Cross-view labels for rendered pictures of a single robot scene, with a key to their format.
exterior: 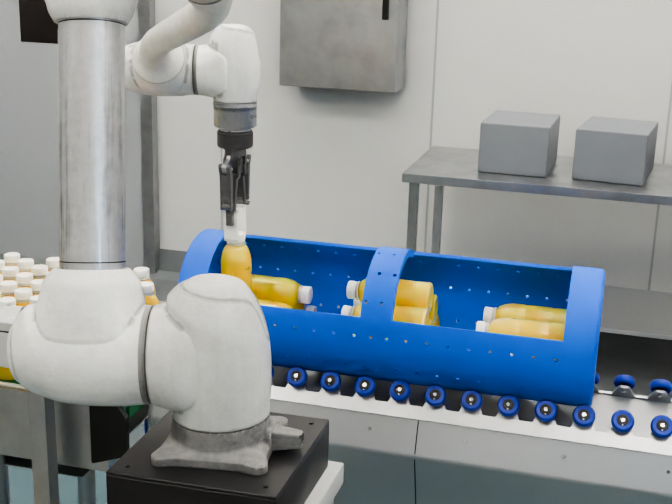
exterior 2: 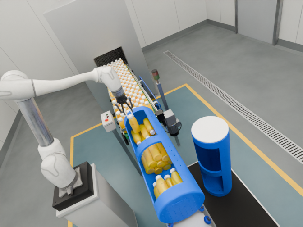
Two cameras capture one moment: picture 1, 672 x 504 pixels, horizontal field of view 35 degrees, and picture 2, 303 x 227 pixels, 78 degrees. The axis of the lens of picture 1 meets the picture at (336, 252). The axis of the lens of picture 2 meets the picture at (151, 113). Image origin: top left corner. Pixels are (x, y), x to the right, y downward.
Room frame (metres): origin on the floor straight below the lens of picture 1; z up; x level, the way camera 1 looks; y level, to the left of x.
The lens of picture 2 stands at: (1.92, -0.99, 2.16)
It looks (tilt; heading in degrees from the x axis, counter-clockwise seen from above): 39 degrees down; 69
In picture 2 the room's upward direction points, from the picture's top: 22 degrees counter-clockwise
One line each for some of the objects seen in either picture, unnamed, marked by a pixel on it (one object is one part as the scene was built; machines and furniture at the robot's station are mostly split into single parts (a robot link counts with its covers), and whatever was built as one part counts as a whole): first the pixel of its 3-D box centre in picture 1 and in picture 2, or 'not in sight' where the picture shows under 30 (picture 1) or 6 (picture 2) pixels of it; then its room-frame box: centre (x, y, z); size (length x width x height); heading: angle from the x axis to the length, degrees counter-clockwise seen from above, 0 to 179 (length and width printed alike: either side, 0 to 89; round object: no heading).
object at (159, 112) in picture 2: not in sight; (159, 115); (2.49, 0.33, 0.95); 0.10 x 0.07 x 0.10; 165
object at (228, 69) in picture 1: (228, 62); (110, 77); (2.19, 0.23, 1.61); 0.13 x 0.11 x 0.16; 89
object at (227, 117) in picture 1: (235, 115); (117, 90); (2.19, 0.22, 1.50); 0.09 x 0.09 x 0.06
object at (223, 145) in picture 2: not in sight; (213, 161); (2.61, -0.21, 0.59); 0.28 x 0.28 x 0.88
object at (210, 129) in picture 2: not in sight; (209, 128); (2.61, -0.21, 1.03); 0.28 x 0.28 x 0.01
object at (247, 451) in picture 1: (233, 429); (68, 182); (1.54, 0.15, 1.11); 0.22 x 0.18 x 0.06; 81
